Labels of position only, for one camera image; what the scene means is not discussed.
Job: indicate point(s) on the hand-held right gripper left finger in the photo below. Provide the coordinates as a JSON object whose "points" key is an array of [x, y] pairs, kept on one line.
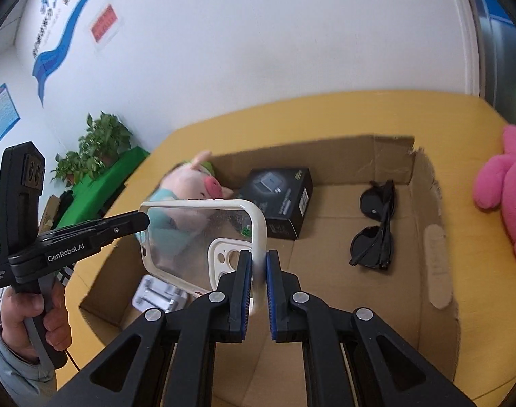
{"points": [[243, 288]]}

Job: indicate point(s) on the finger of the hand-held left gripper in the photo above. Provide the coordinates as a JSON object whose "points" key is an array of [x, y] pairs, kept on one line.
{"points": [[122, 225]]}

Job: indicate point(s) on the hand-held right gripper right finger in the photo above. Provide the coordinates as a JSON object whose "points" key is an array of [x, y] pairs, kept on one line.
{"points": [[271, 292]]}

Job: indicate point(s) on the clear phone case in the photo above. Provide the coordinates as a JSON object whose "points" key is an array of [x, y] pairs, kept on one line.
{"points": [[259, 229]]}

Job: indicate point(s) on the brown cardboard box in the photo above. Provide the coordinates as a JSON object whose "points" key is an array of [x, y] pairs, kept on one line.
{"points": [[326, 263]]}

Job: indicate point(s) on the black product box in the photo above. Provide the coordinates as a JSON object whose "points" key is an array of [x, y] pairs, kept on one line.
{"points": [[279, 203]]}

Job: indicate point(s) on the black sunglasses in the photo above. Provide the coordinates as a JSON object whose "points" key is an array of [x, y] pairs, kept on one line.
{"points": [[374, 203]]}

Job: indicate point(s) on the person's left forearm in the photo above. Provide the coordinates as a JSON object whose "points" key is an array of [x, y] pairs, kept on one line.
{"points": [[12, 373]]}

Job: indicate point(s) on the person's left hand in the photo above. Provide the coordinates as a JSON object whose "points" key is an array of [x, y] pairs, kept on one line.
{"points": [[16, 322]]}

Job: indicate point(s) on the green table cloth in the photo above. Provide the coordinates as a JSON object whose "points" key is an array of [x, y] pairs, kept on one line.
{"points": [[97, 190]]}

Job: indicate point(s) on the small potted green plant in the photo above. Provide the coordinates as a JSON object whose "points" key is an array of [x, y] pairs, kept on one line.
{"points": [[69, 167]]}

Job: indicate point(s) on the pink pig plush toy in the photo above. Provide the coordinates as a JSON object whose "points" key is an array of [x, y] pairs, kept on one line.
{"points": [[190, 182]]}

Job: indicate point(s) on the large potted green plant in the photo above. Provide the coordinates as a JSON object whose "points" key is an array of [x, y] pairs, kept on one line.
{"points": [[107, 135]]}

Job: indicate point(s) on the magenta bear plush toy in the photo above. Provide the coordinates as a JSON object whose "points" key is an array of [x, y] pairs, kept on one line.
{"points": [[503, 178]]}

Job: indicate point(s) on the blue framed wall poster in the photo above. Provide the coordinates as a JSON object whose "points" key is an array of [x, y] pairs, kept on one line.
{"points": [[1, 114]]}

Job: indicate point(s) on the blue wave wall decal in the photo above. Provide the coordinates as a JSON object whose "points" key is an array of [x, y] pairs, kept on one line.
{"points": [[54, 55]]}

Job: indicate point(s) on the red wall sign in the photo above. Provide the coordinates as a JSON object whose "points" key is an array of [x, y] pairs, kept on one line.
{"points": [[104, 23]]}

